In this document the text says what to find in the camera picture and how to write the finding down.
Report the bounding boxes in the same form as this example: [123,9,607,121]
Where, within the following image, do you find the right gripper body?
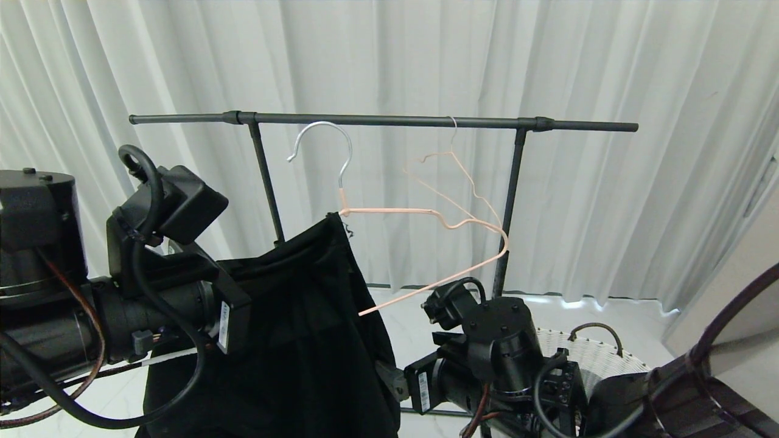
[403,350,489,428]

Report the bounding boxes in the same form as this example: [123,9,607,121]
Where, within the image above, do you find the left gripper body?
[91,268,253,361]

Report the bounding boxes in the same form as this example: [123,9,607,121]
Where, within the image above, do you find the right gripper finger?
[374,360,408,403]

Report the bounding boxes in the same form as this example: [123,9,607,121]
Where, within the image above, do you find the black t-shirt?
[135,212,402,438]

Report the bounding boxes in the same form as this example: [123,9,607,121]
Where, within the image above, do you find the pink clothes hanger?
[287,121,509,317]
[404,116,503,231]

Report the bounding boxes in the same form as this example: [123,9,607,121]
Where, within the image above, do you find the white laundry basket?
[534,322,655,402]

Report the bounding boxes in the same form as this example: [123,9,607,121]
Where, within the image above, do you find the black clothes rack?
[129,111,640,420]

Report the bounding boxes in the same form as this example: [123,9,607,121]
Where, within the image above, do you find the white curtain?
[0,0,779,312]

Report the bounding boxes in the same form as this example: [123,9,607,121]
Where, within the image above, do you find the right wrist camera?
[422,285,487,360]

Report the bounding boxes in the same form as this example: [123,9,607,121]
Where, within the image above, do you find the black cable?
[0,144,208,430]
[438,277,615,438]

